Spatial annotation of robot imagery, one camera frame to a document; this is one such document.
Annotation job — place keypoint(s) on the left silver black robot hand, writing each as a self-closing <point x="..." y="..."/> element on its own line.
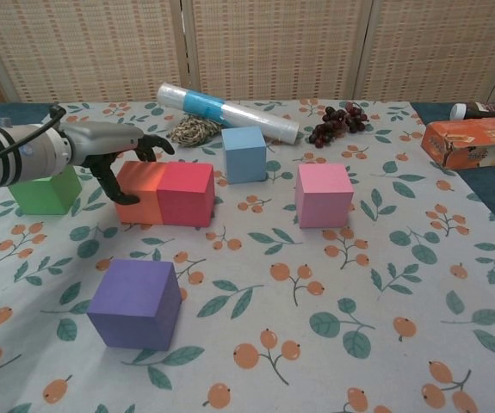
<point x="100" y="139"/>

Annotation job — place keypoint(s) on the orange cube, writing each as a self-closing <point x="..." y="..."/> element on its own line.
<point x="137" y="206"/>

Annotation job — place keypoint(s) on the green cube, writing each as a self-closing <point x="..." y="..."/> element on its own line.
<point x="45" y="195"/>

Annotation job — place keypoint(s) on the red cube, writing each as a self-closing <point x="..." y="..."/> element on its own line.
<point x="182" y="198"/>

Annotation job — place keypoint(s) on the light blue cube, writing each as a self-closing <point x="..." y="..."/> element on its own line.
<point x="243" y="157"/>

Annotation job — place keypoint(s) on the pink cube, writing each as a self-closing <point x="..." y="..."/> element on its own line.
<point x="322" y="198"/>

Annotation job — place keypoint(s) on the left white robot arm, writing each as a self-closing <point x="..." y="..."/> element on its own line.
<point x="14" y="161"/>

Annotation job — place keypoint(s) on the clear film roll blue label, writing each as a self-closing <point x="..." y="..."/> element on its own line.
<point x="251" y="118"/>

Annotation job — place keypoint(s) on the purple cube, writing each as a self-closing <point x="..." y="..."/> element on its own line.
<point x="131" y="305"/>

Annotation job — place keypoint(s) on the dark purple grape bunch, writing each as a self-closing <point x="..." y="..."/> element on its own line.
<point x="329" y="129"/>

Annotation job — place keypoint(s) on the floral tablecloth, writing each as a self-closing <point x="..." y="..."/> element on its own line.
<point x="316" y="279"/>

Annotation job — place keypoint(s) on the orange carton box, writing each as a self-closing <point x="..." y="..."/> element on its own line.
<point x="471" y="142"/>

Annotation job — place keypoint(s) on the grape juice bottle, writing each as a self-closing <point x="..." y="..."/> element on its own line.
<point x="488" y="111"/>

